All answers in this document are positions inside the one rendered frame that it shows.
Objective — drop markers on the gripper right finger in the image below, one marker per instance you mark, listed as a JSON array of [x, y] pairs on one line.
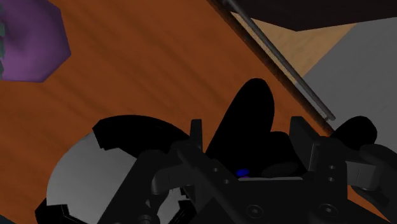
[[328, 158]]

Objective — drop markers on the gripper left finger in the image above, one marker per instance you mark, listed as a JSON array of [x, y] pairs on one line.
[[145, 173]]

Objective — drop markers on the grey round plate, black rim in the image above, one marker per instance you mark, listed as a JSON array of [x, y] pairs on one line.
[[90, 173]]

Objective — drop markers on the purple faceted pot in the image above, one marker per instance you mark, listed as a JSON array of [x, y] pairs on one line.
[[34, 40]]

